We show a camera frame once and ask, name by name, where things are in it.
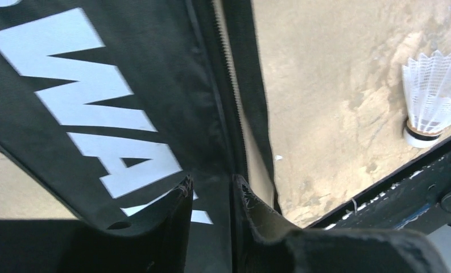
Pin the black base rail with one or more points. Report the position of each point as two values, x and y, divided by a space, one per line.
416 197

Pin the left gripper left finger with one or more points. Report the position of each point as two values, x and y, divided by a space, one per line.
152 240

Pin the right white shuttlecock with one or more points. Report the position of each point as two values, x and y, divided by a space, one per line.
427 92

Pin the black CROSSWAY racket bag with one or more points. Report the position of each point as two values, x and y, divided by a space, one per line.
110 104

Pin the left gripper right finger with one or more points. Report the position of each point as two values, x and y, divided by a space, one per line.
267 242

